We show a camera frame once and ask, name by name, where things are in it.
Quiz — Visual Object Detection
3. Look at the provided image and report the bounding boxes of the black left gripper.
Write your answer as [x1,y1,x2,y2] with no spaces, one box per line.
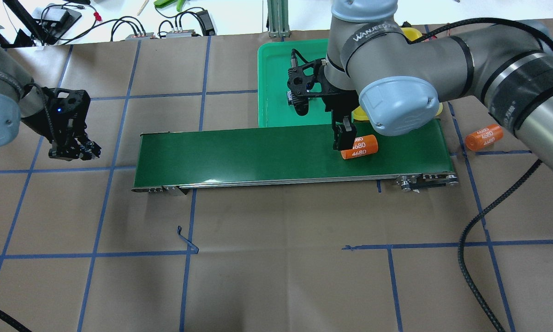
[22,89,101,160]

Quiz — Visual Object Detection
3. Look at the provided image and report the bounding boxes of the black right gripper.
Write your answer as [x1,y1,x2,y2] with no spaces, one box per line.
[287,58,358,151]

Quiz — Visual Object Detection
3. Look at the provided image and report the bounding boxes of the orange cylinder marked 4680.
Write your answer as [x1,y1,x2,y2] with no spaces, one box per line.
[341,135,379,160]

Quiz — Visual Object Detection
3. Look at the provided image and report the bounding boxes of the green mushroom push button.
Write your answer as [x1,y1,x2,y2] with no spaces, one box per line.
[286,90,294,106]

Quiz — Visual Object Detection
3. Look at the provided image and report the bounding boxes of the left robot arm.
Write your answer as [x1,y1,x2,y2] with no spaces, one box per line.
[0,46,101,160]

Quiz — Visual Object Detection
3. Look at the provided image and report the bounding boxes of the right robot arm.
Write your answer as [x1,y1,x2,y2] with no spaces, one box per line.
[287,0,553,171]

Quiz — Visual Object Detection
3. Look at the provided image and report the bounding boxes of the green conveyor belt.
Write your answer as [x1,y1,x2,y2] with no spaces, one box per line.
[132,119,459,193]

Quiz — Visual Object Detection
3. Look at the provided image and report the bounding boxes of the green plastic tray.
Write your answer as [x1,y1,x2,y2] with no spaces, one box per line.
[257,39,331,127]

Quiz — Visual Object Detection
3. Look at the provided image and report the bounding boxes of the yellow plastic tray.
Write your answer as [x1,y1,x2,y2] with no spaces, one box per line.
[352,26,444,123]

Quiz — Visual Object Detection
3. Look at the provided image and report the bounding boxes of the black power adapter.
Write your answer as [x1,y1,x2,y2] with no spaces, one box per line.
[196,9,216,36]

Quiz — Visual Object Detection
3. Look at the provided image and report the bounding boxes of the aluminium frame post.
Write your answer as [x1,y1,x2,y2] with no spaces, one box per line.
[267,0,291,38]

